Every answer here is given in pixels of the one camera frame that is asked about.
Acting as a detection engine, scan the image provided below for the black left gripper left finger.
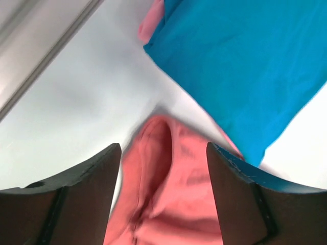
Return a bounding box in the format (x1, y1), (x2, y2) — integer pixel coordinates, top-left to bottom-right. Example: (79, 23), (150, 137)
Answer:
(1, 143), (121, 244)

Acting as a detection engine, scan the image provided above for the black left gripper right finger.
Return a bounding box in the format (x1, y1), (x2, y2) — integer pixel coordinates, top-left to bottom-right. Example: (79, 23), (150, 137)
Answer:
(206, 143), (326, 244)

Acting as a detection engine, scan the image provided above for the salmon pink t shirt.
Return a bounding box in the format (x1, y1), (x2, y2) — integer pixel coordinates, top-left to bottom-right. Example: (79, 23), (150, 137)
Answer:
(103, 115), (246, 245)

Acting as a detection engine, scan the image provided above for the folded blue t shirt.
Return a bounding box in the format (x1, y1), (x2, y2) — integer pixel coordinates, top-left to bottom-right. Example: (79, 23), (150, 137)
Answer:
(144, 0), (326, 166)

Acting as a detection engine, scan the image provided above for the folded light pink t shirt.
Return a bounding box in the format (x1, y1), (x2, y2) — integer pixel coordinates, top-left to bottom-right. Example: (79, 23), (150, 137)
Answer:
(137, 0), (165, 44)

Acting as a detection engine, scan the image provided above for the left aluminium frame post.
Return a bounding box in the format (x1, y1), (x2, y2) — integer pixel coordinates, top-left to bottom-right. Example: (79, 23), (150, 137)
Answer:
(1, 0), (102, 118)

